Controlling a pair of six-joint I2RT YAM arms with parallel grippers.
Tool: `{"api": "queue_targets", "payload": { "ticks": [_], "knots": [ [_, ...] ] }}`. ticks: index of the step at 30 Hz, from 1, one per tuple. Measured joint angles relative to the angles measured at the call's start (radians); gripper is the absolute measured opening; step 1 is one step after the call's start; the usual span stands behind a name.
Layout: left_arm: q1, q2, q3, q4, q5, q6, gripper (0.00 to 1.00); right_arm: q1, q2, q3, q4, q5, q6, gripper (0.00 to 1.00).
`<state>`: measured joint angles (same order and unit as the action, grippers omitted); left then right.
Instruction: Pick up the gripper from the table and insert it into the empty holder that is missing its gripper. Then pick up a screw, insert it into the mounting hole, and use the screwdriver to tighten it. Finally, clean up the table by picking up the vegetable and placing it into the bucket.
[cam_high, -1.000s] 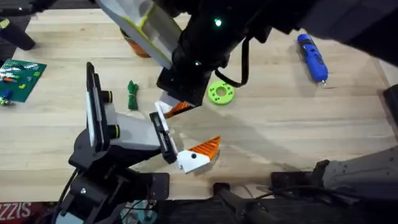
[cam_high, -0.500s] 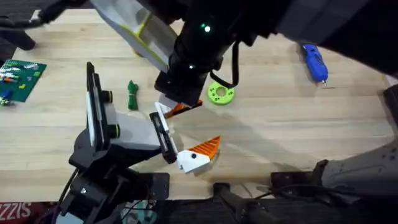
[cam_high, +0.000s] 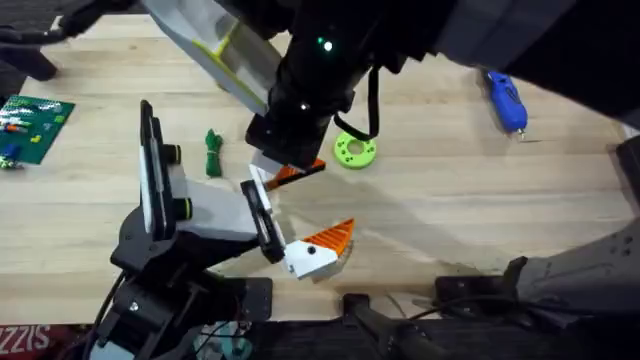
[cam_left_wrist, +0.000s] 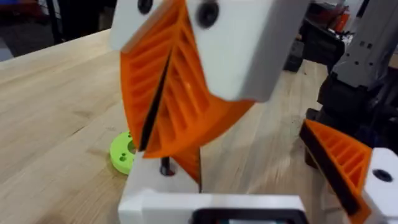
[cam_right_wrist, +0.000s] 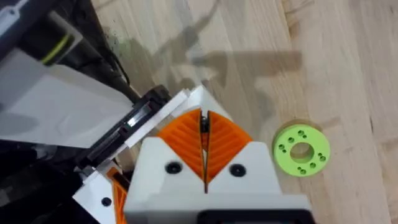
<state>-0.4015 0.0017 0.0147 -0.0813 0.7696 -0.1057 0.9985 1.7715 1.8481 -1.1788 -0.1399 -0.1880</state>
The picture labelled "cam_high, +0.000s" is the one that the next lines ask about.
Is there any green disc with holes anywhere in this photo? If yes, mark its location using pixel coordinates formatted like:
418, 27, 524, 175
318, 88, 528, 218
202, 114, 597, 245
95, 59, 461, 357
333, 130, 378, 171

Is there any orange ribbed wedge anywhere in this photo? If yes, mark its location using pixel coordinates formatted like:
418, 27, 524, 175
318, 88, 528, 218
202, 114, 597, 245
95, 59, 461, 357
263, 157, 328, 193

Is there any blue electric screwdriver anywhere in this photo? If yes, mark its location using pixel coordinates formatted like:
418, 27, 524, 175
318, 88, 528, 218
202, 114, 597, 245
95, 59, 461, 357
481, 69, 530, 141

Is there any red printed box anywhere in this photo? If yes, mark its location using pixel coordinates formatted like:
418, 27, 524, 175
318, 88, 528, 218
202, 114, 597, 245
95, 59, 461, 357
0, 323, 67, 360

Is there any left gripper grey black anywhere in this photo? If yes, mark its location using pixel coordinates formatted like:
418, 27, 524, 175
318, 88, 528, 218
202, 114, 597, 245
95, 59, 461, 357
167, 143, 357, 282

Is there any black rail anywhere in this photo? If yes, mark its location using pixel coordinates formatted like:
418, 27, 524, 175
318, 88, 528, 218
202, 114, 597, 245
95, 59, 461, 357
247, 292, 640, 360

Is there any green board with toy blocks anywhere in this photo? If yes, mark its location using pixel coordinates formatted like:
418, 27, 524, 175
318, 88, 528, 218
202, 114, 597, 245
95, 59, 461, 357
0, 94, 77, 171

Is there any green toy vegetable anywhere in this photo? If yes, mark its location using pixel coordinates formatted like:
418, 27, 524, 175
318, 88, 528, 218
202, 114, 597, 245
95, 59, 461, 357
204, 128, 225, 179

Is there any black looped gripper cable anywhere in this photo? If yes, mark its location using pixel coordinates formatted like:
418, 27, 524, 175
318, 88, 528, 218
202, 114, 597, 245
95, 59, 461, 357
332, 64, 382, 143

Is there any left wrist upright black plate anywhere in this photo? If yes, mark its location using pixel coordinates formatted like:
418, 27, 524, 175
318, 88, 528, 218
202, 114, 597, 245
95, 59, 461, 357
138, 98, 169, 243

